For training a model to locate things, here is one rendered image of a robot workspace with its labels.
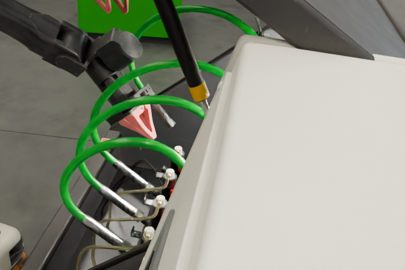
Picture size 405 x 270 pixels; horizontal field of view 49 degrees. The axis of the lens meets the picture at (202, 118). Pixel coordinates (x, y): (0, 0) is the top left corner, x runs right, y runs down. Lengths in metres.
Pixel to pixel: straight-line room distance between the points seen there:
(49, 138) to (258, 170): 2.80
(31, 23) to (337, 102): 0.64
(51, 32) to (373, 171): 0.70
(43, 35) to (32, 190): 1.83
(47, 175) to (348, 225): 2.53
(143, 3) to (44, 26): 3.42
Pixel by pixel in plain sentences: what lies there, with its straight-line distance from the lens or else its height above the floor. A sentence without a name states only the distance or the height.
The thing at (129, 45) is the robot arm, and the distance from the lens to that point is 0.86.
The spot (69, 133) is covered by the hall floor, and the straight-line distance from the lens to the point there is 3.05.
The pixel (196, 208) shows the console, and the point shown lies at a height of 1.52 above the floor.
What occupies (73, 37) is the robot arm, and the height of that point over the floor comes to 1.36.
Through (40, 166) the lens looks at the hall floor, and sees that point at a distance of 2.79.
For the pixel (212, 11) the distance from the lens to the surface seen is 0.86.
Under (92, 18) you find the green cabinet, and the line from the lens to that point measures 4.35.
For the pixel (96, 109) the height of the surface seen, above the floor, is 1.26.
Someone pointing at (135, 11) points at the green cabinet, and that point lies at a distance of 4.29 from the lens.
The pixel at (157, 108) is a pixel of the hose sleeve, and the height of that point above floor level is 1.18.
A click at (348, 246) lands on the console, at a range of 0.22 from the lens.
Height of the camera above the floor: 1.69
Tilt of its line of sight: 31 degrees down
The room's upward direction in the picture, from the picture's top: 7 degrees clockwise
